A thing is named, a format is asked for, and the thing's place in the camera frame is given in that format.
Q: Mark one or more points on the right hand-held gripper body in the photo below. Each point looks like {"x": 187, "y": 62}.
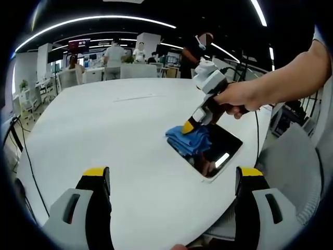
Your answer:
{"x": 210, "y": 80}

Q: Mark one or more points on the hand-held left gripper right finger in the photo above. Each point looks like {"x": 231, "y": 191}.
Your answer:
{"x": 262, "y": 216}

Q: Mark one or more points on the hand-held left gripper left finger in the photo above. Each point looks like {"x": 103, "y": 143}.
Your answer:
{"x": 78, "y": 216}

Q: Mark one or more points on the blue cleaning cloth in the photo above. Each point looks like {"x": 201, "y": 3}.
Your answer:
{"x": 191, "y": 142}

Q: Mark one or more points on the black tablet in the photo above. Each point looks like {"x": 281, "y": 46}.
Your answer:
{"x": 223, "y": 148}

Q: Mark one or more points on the person's right hand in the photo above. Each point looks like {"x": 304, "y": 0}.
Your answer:
{"x": 234, "y": 95}

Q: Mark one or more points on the person's left hand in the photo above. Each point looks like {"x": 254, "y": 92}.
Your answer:
{"x": 179, "y": 247}

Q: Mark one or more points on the white mesh office chair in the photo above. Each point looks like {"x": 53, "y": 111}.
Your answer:
{"x": 291, "y": 169}

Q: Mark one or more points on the short ceiling light strip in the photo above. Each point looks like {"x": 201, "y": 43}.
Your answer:
{"x": 259, "y": 11}

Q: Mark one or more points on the long curved ceiling light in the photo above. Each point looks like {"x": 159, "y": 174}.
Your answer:
{"x": 91, "y": 18}

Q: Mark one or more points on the red display screen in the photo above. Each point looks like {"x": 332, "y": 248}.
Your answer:
{"x": 79, "y": 44}

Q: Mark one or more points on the green potted plant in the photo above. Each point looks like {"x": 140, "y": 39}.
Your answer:
{"x": 24, "y": 84}

